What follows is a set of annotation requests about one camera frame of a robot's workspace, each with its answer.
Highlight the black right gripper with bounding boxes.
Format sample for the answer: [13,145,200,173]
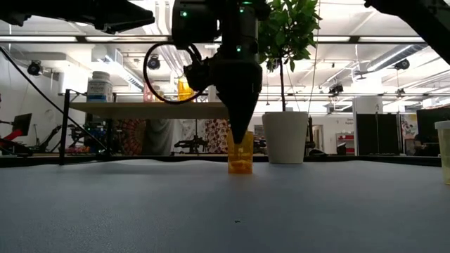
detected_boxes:
[210,40,264,145]

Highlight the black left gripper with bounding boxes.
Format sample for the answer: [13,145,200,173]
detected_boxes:
[0,0,155,35]

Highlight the large orange bottle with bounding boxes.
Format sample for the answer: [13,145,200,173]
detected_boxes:
[226,131,255,175]
[177,75,196,102]

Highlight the large white labelled bottle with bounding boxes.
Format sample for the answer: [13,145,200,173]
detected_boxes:
[86,70,114,103]

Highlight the pale yellow bottle white cap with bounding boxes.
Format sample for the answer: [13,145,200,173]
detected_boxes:
[434,120,450,186]

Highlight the circle patterned cloth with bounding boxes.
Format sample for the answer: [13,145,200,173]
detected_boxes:
[205,118,231,155]

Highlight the green plant in white pot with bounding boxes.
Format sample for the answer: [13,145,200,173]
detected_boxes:
[258,0,323,165]

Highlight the grey hanging cloth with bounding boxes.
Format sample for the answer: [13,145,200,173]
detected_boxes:
[142,118,176,156]

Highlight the blue table mat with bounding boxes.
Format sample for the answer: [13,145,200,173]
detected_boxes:
[0,158,450,253]

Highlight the mandala patterned cloth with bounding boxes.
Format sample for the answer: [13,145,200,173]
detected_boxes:
[114,118,147,156]

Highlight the black partition panels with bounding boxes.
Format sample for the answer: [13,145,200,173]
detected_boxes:
[355,112,404,157]

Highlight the black monitor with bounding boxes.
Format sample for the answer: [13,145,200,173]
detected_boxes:
[11,112,33,138]
[416,107,450,137]

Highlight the floral poster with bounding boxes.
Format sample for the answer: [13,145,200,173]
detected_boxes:
[400,112,421,141]

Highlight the person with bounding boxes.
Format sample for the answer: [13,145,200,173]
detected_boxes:
[413,134,441,157]

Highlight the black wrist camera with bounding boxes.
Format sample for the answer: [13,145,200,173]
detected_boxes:
[184,57,214,93]

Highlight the black looped cable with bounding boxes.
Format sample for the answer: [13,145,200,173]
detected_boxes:
[143,41,204,105]

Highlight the thin black hanging cable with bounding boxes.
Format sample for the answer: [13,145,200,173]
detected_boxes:
[0,46,113,157]

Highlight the black table frame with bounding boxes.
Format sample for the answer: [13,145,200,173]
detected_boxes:
[0,154,450,168]

